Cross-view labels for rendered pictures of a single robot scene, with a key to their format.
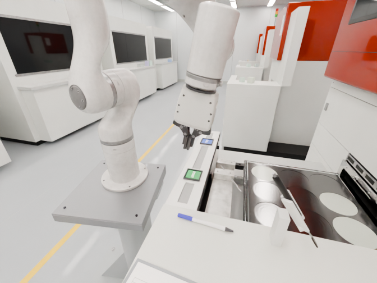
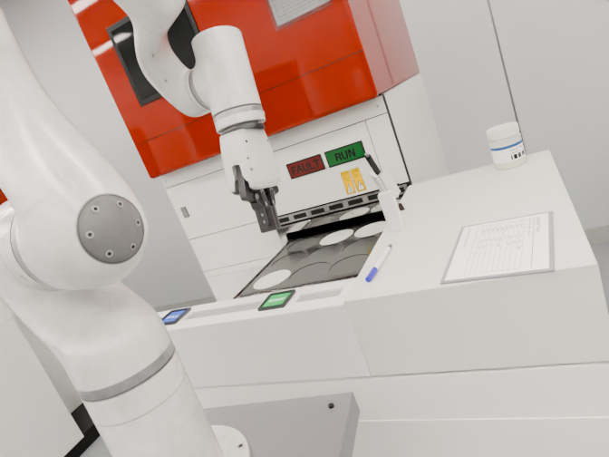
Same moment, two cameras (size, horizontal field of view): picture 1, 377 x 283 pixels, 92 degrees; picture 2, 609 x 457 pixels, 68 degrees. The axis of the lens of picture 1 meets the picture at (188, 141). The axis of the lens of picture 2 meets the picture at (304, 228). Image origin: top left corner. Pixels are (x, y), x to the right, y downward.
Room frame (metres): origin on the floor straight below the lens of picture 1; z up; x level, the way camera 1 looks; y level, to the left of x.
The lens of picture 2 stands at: (0.24, 0.72, 1.27)
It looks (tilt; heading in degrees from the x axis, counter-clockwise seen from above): 14 degrees down; 283
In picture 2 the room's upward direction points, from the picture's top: 21 degrees counter-clockwise
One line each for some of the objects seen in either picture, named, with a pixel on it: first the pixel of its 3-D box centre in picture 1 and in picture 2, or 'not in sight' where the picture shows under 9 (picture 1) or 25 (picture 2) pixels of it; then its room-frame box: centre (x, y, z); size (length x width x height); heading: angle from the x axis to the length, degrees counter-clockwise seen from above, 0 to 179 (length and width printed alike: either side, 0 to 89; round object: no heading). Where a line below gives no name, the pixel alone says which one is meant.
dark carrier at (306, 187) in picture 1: (300, 197); (323, 254); (0.47, -0.38, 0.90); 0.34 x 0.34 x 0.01; 74
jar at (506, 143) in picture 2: not in sight; (506, 146); (-0.03, -0.41, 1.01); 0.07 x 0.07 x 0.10
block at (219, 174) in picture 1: (223, 174); not in sight; (0.59, -0.14, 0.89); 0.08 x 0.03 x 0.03; 74
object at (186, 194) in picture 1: (200, 170); (237, 340); (0.63, -0.05, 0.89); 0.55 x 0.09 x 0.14; 164
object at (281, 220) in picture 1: (290, 221); (389, 198); (0.26, -0.21, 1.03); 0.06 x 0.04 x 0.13; 74
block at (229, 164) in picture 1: (225, 164); not in sight; (0.67, -0.16, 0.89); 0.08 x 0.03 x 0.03; 74
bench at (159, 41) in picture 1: (157, 59); not in sight; (7.65, 1.19, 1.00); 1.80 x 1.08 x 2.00; 164
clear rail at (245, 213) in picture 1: (245, 187); (298, 288); (0.51, -0.21, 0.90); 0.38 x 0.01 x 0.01; 164
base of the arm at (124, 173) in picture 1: (121, 158); (158, 427); (0.62, 0.27, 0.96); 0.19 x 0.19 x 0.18
